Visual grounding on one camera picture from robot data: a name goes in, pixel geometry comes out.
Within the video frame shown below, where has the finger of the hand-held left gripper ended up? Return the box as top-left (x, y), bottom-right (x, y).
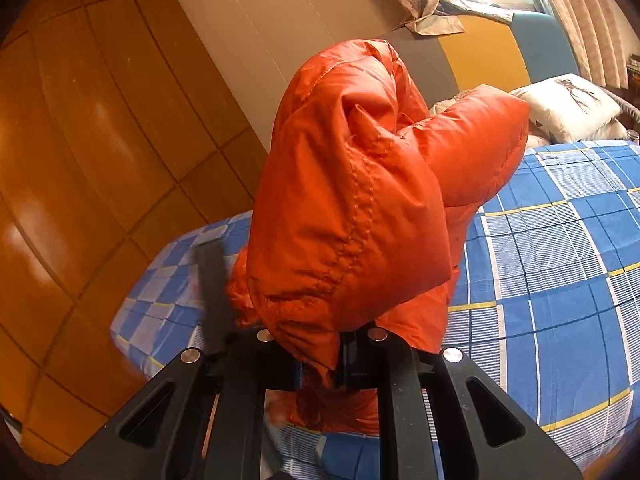
top-left (192, 240), bottom-right (240, 358)

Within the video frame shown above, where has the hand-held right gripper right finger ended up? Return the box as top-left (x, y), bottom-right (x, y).
top-left (339, 325), bottom-right (584, 480)

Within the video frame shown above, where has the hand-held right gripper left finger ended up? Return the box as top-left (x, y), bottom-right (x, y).
top-left (52, 327), bottom-right (302, 480)

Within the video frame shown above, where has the orange quilted down jacket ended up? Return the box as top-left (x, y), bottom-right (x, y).
top-left (225, 37), bottom-right (532, 433)

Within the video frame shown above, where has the wooden wardrobe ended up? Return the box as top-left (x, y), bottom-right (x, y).
top-left (0, 0), bottom-right (272, 467)

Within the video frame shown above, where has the bed with blue plaid sheet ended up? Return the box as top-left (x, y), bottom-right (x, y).
top-left (109, 140), bottom-right (640, 480)

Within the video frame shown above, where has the white quilted jacket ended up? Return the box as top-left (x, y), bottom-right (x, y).
top-left (430, 91), bottom-right (474, 117)

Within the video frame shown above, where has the grey yellow blue headboard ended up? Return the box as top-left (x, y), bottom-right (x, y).
top-left (375, 9), bottom-right (592, 107)

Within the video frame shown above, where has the white printed pillow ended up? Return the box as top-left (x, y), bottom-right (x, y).
top-left (510, 74), bottom-right (629, 145)

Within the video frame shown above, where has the grey bed rail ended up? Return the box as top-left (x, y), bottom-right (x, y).
top-left (595, 85), bottom-right (640, 135)

